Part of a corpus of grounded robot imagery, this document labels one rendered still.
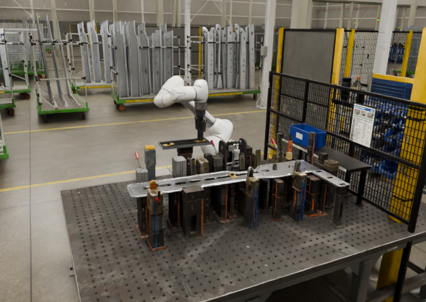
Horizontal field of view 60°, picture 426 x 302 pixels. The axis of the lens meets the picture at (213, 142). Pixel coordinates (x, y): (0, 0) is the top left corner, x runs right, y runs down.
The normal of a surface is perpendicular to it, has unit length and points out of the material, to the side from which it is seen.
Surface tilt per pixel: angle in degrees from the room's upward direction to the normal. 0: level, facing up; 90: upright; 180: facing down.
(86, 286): 0
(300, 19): 90
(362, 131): 90
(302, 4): 90
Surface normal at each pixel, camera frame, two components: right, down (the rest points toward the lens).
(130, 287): 0.02, -0.96
